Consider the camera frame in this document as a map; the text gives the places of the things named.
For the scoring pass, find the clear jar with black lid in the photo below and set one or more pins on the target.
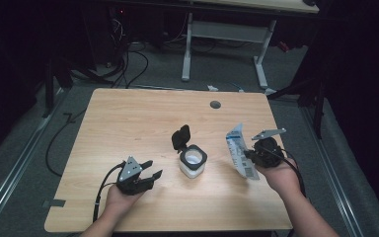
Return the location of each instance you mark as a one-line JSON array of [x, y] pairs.
[[192, 159]]

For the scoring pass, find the black stand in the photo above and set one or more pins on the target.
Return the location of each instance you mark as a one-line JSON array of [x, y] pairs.
[[48, 95], [319, 112]]

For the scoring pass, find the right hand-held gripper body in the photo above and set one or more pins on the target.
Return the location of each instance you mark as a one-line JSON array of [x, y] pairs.
[[269, 153]]

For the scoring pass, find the metal floor rail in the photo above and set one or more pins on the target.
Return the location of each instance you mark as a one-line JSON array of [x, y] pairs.
[[16, 166], [335, 184]]

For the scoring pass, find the white frame desk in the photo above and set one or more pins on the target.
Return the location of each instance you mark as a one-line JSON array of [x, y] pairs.
[[230, 31]]

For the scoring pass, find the white and blue bag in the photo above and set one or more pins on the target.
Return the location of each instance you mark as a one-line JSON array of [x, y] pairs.
[[238, 154]]

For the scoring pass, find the person's left hand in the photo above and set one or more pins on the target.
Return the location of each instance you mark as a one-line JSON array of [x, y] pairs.
[[120, 204]]

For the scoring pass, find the white plug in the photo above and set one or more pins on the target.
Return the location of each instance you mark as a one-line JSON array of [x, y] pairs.
[[212, 88]]

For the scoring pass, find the person's right hand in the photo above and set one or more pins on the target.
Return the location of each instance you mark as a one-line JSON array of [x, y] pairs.
[[281, 181]]

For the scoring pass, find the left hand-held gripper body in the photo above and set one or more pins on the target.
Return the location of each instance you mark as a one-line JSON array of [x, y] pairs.
[[130, 171]]

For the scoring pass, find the grey tape strip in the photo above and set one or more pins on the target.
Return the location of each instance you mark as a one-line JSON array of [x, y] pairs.
[[54, 203]]

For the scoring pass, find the red object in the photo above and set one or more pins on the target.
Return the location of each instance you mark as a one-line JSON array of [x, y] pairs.
[[283, 46]]

